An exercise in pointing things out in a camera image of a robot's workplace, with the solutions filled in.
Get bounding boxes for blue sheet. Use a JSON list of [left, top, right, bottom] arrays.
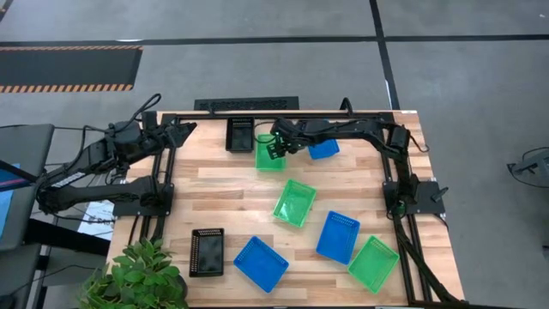
[[0, 162, 21, 239]]

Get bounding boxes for grey desk panel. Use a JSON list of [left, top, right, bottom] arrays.
[[0, 124, 56, 252]]

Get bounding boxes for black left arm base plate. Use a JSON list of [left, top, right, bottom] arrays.
[[112, 182, 175, 217]]

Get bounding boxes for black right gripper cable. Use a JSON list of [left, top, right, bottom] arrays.
[[253, 121, 278, 145]]

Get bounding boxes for green leafy potted plant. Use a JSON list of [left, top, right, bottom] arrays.
[[79, 238, 190, 309]]

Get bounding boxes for black plastic slotted basket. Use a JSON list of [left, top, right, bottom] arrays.
[[226, 116, 256, 154], [189, 227, 226, 278]]

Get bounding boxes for black perforated strip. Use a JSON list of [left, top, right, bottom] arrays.
[[193, 96, 300, 112]]

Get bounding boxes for green plastic slotted basket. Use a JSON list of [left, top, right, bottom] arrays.
[[272, 178, 318, 229], [255, 133, 287, 173], [347, 234, 401, 295]]

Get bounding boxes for white papers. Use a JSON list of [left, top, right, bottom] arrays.
[[79, 200, 116, 241]]

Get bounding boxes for black aluminium table frame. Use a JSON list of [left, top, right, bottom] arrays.
[[128, 110, 467, 308]]

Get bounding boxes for blue plastic slotted basket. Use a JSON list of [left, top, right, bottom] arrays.
[[315, 209, 362, 266], [232, 235, 291, 294], [306, 137, 341, 161]]

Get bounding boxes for black cable bundle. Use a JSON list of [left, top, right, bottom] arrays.
[[392, 212, 462, 305]]

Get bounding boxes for grey stand base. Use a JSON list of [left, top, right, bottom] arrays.
[[506, 147, 549, 190]]

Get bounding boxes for black hazard-striped floor mat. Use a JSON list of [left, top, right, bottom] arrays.
[[0, 45, 144, 94]]

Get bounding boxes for black clamp lever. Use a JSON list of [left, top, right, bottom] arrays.
[[430, 185, 449, 203]]

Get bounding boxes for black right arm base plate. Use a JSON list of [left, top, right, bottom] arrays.
[[382, 179, 446, 216]]

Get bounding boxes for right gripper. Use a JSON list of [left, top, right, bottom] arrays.
[[266, 118, 311, 161]]

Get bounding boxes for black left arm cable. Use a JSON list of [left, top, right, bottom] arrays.
[[109, 93, 163, 130]]

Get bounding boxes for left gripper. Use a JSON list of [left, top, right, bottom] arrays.
[[141, 122, 198, 150]]

